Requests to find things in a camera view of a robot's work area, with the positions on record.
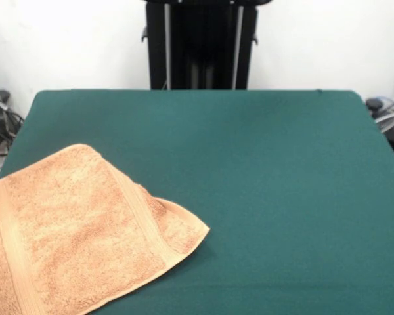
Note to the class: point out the tan terry towel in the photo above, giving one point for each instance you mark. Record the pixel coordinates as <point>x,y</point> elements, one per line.
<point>78,229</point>

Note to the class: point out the dark green tablecloth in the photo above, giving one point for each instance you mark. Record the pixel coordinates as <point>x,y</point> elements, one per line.
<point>298,203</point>

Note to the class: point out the grey chair base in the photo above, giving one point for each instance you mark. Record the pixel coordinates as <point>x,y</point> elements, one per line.
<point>374,104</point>

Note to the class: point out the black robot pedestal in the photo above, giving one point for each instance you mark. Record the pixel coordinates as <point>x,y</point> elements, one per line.
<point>210,39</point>

